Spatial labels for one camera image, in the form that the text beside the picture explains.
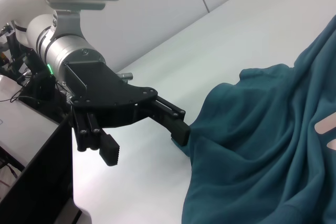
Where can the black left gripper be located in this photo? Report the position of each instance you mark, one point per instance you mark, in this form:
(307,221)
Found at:
(105,95)

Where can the teal t-shirt with beige print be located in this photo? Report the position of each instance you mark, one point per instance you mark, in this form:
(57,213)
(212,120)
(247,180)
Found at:
(262,142)

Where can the black flat panel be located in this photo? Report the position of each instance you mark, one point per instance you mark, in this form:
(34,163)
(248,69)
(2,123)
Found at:
(39,182)

